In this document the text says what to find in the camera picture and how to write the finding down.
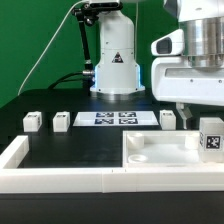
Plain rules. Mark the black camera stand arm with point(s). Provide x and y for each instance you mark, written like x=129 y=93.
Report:
x=88 y=66

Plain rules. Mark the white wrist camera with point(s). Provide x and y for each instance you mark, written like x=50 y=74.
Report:
x=169 y=45

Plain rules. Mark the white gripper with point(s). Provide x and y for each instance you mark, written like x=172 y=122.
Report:
x=174 y=80

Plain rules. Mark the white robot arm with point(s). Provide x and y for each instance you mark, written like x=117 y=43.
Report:
x=189 y=62

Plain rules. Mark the white U-shaped obstacle fence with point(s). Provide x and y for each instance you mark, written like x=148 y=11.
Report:
x=13 y=179

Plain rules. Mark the white square tabletop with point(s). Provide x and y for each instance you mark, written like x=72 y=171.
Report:
x=166 y=148

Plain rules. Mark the white marker sheet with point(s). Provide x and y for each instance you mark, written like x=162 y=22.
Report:
x=117 y=118

